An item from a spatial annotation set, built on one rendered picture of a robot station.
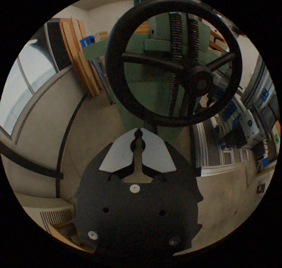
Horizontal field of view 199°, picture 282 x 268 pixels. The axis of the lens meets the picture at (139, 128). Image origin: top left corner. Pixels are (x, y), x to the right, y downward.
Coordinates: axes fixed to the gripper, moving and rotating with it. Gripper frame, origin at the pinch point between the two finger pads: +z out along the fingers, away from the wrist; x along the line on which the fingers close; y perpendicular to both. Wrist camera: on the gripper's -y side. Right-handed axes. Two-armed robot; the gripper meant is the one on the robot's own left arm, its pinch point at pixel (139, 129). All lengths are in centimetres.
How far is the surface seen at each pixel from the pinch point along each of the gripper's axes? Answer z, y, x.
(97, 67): 89, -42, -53
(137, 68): 19.4, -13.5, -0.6
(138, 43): 14.7, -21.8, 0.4
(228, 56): -2.0, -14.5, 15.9
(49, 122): 44, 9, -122
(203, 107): 23.7, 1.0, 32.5
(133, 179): 28, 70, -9
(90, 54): 14.7, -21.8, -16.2
